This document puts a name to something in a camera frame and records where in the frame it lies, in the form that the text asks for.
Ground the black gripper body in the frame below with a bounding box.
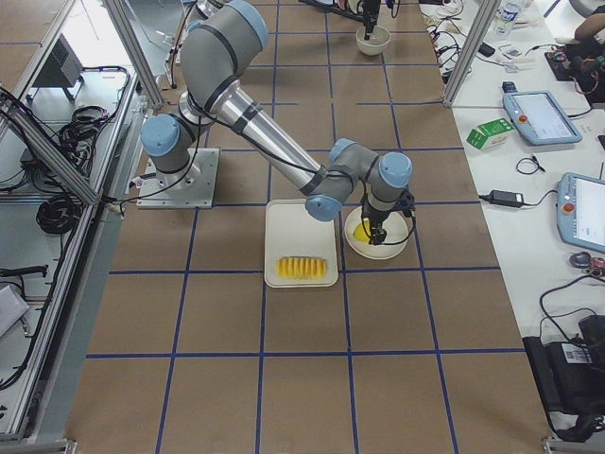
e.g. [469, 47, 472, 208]
[361, 0, 381, 22]
[361, 188, 416, 232]

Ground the yellow lemon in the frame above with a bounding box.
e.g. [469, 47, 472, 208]
[353, 221, 372, 244]

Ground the white bowl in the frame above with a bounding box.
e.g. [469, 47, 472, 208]
[355, 26, 391, 56]

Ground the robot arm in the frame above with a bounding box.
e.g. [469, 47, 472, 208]
[141, 1, 415, 245]
[182, 0, 382, 41]

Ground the white round plate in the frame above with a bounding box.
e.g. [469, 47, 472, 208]
[344, 207, 409, 260]

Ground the white rectangular tray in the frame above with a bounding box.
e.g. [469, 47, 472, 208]
[264, 200, 338, 288]

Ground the green white carton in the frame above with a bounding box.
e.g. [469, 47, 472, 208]
[466, 117, 514, 150]

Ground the black power adapter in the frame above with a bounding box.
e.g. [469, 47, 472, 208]
[490, 190, 525, 208]

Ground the plastic water bottle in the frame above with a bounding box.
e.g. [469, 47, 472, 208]
[494, 0, 522, 39]

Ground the blue teach pendant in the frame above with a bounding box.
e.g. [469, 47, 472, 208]
[556, 172, 605, 253]
[502, 91, 582, 146]

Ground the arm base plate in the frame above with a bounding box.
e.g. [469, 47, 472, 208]
[136, 148, 220, 209]

